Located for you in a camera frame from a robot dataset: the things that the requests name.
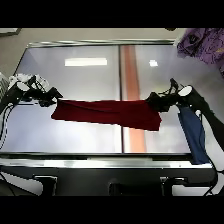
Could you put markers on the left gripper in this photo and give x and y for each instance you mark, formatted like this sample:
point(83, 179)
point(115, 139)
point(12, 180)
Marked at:
point(50, 96)

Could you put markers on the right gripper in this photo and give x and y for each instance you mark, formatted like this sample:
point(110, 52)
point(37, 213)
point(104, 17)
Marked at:
point(158, 101)

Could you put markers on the dark red garment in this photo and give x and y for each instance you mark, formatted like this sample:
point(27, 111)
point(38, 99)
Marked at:
point(110, 113)

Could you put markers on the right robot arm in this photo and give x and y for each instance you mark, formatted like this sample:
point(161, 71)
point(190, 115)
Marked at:
point(203, 106)

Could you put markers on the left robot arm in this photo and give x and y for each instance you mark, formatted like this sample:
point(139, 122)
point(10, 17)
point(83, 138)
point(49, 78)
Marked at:
point(20, 91)

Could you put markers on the dark blue garment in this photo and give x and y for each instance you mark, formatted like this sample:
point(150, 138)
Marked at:
point(194, 133)

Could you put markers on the purple garment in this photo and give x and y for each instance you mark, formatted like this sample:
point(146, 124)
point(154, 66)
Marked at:
point(203, 45)

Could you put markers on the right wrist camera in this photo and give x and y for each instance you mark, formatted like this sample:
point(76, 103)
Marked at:
point(174, 87)

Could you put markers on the silver frame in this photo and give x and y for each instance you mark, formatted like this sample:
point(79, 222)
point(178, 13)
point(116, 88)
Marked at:
point(106, 173)

